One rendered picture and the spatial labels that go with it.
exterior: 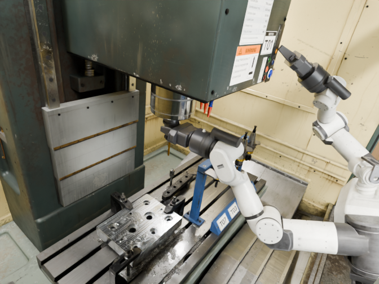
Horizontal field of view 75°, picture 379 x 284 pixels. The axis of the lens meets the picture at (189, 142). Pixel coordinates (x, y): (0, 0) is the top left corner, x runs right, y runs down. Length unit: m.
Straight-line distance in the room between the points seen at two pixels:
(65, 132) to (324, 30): 1.43
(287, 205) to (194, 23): 1.42
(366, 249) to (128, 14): 0.92
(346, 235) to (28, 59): 1.17
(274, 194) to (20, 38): 1.61
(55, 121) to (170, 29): 0.65
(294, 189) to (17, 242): 1.71
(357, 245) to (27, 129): 1.18
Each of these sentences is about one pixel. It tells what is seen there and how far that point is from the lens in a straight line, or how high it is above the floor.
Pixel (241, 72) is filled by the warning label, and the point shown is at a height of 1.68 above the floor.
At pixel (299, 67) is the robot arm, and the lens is 0.98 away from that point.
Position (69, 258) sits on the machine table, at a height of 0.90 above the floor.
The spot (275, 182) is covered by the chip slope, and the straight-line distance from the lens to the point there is 1.89.
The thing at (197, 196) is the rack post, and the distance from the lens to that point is 1.19.
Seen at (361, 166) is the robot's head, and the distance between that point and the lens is 1.03.
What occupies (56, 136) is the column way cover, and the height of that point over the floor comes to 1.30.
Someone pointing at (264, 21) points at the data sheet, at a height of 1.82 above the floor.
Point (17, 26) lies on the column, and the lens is 1.06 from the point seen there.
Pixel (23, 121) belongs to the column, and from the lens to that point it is 1.14.
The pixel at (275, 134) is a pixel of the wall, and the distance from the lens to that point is 1.84.
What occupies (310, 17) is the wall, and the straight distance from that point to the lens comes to 1.69.
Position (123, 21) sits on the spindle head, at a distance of 0.81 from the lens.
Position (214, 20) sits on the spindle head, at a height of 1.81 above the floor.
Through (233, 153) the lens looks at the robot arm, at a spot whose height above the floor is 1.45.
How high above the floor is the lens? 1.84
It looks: 29 degrees down
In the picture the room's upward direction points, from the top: 8 degrees clockwise
